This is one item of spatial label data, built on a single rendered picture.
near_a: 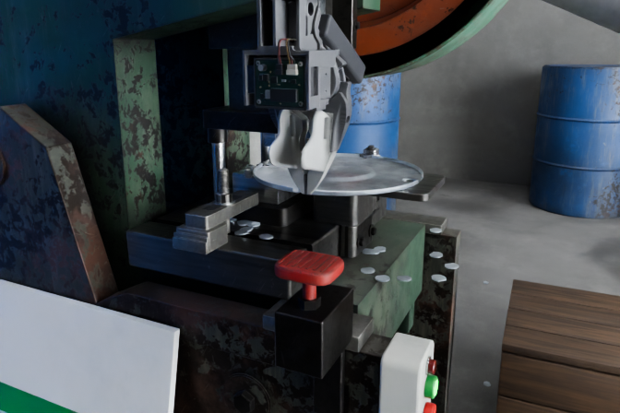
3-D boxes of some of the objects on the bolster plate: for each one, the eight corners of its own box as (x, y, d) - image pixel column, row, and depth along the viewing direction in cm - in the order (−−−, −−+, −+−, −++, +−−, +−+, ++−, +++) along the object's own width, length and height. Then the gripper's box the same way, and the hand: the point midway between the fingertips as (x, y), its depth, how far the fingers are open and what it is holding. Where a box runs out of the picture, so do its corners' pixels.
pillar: (229, 196, 96) (226, 118, 92) (221, 199, 94) (219, 119, 90) (219, 195, 97) (215, 117, 93) (211, 198, 95) (208, 119, 91)
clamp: (265, 221, 92) (264, 161, 89) (206, 254, 77) (202, 184, 75) (235, 217, 94) (232, 159, 92) (172, 248, 80) (168, 180, 77)
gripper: (231, -20, 49) (238, 203, 55) (320, -25, 45) (318, 215, 51) (278, -11, 57) (280, 183, 62) (358, -16, 53) (353, 194, 58)
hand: (310, 181), depth 58 cm, fingers closed
